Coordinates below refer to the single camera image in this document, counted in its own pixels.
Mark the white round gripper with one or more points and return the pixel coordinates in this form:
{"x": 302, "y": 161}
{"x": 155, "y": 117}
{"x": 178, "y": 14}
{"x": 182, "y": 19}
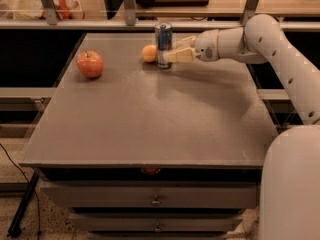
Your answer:
{"x": 206, "y": 46}

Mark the Red Bull can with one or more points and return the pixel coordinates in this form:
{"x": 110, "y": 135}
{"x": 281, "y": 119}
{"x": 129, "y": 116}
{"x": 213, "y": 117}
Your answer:
{"x": 163, "y": 35}

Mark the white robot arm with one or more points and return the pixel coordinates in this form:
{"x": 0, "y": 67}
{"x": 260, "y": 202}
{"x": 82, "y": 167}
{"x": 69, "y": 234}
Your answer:
{"x": 289, "y": 207}

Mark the orange fruit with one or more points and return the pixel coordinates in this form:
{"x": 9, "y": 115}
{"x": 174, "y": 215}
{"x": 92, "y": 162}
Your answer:
{"x": 149, "y": 53}

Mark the red apple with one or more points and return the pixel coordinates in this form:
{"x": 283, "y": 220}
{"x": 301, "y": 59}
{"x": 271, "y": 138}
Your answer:
{"x": 90, "y": 64}

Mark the grey drawer cabinet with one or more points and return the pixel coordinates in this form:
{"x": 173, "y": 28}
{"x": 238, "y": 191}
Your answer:
{"x": 194, "y": 124}

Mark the orange white plastic bag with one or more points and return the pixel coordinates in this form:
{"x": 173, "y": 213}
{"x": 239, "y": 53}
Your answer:
{"x": 69, "y": 9}

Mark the upper cabinet drawer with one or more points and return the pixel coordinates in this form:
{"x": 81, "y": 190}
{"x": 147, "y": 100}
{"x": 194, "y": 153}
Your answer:
{"x": 80, "y": 195}

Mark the cabinet drawer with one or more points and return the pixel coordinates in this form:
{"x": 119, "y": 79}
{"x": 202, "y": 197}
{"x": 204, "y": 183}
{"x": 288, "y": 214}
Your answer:
{"x": 80, "y": 195}
{"x": 156, "y": 222}

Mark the lower cabinet drawer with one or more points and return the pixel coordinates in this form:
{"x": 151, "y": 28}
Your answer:
{"x": 156, "y": 222}

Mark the metal shelf frame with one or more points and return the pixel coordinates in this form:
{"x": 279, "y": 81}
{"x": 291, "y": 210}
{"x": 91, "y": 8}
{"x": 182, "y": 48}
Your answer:
{"x": 294, "y": 15}

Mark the black left floor rail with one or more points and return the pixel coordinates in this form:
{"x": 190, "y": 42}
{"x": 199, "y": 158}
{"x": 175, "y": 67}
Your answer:
{"x": 14, "y": 230}

